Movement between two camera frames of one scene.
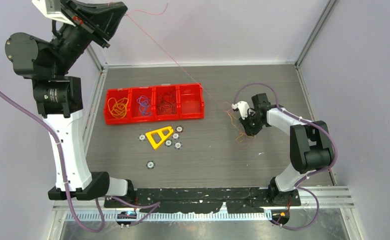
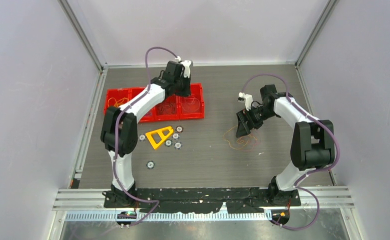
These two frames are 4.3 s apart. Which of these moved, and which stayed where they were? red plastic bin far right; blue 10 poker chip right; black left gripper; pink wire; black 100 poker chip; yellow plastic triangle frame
Moved: pink wire; black left gripper
Stayed: red plastic bin far right; blue 10 poker chip right; black 100 poker chip; yellow plastic triangle frame
